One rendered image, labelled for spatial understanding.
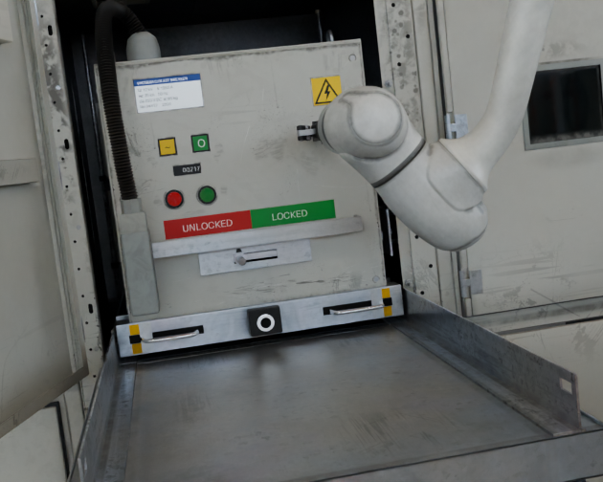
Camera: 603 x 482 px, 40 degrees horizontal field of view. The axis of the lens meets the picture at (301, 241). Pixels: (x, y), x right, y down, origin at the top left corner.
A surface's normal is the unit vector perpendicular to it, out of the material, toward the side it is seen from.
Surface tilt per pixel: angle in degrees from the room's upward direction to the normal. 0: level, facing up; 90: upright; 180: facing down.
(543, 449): 90
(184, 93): 90
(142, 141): 90
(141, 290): 90
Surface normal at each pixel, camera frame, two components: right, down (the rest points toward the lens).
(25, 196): 0.98, -0.10
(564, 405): -0.98, 0.13
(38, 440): 0.17, 0.09
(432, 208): -0.05, 0.30
